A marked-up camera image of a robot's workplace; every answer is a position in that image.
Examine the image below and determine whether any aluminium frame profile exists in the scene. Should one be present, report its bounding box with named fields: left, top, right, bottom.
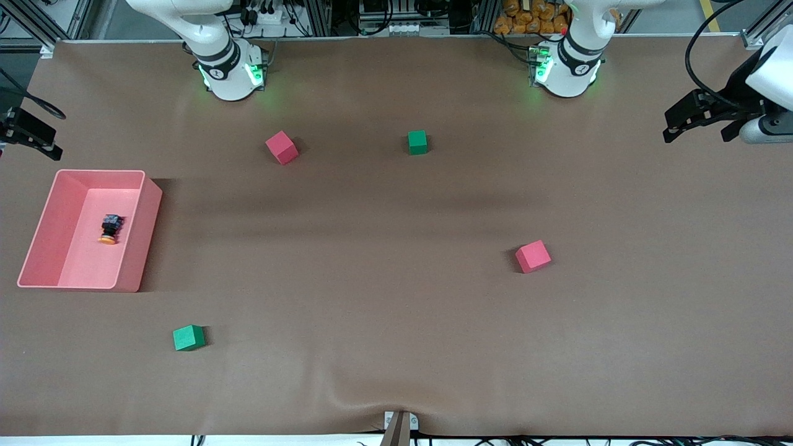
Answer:
left=9, top=0, right=58, bottom=59
left=742, top=0, right=793, bottom=50
left=62, top=0, right=95, bottom=40
left=304, top=0, right=332, bottom=37

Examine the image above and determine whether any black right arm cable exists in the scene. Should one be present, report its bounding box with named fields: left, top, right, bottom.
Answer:
left=0, top=67, right=67, bottom=120

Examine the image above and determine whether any brown bar under clamp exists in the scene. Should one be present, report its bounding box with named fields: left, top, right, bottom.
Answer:
left=379, top=411, right=412, bottom=446

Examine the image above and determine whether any metal table clamp bracket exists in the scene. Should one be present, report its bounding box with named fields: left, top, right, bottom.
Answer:
left=383, top=411, right=420, bottom=432

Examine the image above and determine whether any red foam cube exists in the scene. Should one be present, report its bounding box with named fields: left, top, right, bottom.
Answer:
left=265, top=130, right=300, bottom=166
left=515, top=240, right=553, bottom=274

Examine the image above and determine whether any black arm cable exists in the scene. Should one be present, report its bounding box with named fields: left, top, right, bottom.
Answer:
left=684, top=0, right=753, bottom=111
left=0, top=67, right=67, bottom=120

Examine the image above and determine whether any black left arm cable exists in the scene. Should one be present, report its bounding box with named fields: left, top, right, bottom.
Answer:
left=684, top=0, right=753, bottom=111

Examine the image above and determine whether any brown table mat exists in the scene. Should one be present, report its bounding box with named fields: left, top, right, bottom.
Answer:
left=0, top=35, right=793, bottom=438

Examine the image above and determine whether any black button with orange cap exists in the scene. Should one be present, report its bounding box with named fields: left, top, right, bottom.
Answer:
left=99, top=214, right=126, bottom=245

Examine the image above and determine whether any white power strip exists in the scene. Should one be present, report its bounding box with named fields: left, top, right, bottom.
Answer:
left=247, top=5, right=293, bottom=27

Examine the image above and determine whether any pink plastic bin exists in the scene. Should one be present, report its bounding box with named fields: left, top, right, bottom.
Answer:
left=17, top=169, right=164, bottom=293

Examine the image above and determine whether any bag of orange items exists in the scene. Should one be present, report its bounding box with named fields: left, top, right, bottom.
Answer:
left=494, top=0, right=571, bottom=35

